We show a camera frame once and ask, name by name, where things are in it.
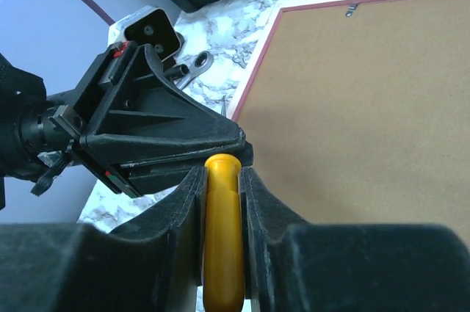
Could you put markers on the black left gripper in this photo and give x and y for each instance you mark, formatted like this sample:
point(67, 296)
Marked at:
point(133, 117)

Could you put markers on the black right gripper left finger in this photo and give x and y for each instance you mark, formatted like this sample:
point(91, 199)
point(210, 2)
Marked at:
point(150, 263)

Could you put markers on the yellow handled screwdriver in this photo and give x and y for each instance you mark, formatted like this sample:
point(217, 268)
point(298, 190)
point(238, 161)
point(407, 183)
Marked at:
point(223, 262)

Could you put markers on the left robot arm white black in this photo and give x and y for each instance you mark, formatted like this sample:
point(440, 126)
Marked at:
point(36, 134)

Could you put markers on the silver ratchet wrench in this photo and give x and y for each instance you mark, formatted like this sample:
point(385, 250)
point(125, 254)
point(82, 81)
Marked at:
point(200, 65)

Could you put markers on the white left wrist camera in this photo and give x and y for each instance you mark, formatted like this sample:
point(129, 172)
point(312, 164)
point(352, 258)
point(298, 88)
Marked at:
point(149, 25)

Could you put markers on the pink picture frame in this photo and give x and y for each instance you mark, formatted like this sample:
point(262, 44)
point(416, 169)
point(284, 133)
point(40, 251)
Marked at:
point(363, 115)

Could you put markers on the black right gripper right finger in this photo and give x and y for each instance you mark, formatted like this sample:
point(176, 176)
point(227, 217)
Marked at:
point(293, 265)

